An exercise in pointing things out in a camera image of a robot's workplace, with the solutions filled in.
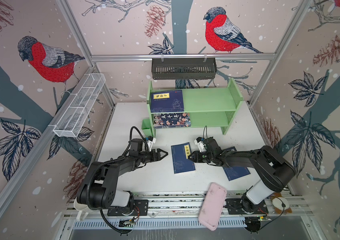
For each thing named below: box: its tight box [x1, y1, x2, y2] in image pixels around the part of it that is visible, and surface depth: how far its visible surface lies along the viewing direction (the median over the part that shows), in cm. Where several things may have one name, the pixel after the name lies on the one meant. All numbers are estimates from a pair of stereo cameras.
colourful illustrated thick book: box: [153, 112, 192, 129], surface depth 94 cm
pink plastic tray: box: [198, 182, 228, 231], surface depth 73 cm
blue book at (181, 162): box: [171, 142, 196, 174], surface depth 92 cm
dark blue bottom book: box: [150, 89, 185, 113], surface depth 83 cm
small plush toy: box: [271, 192, 292, 215], surface depth 73 cm
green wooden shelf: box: [146, 78, 244, 138], surface depth 92 cm
